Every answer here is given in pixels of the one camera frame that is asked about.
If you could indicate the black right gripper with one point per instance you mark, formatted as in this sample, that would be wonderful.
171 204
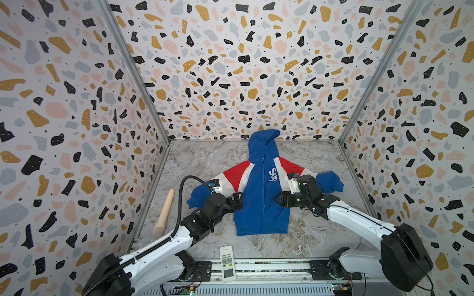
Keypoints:
290 198

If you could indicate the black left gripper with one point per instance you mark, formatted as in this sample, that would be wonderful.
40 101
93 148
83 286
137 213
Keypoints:
237 201

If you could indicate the blue red white jacket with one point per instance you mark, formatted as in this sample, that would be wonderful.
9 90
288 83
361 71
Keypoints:
262 177

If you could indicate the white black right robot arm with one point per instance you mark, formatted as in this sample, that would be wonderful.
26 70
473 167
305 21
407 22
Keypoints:
398 256

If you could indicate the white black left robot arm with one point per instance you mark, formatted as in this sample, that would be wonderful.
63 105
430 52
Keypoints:
165 259

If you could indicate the white remote control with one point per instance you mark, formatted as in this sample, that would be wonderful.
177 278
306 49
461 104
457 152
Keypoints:
228 264

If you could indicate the beige wooden rolling pin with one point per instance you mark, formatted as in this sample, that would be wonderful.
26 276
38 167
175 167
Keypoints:
160 226

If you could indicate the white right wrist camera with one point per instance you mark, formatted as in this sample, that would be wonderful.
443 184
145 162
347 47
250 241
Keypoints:
293 183

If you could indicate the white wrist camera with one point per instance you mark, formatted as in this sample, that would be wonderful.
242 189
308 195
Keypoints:
293 183
215 186

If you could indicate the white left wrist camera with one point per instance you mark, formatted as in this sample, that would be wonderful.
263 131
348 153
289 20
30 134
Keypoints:
215 186

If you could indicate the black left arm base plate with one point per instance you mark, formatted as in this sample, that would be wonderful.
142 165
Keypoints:
199 271

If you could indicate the aluminium mounting rail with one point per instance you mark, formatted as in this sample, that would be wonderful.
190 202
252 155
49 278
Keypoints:
274 277

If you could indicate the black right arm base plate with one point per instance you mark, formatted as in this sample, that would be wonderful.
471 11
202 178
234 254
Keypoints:
329 270

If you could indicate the left aluminium corner post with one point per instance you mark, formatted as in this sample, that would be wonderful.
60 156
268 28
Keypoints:
116 33

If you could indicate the aluminium corner post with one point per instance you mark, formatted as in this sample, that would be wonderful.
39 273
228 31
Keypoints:
116 33
409 17

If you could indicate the right aluminium corner post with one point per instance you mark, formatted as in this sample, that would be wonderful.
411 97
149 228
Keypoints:
409 17

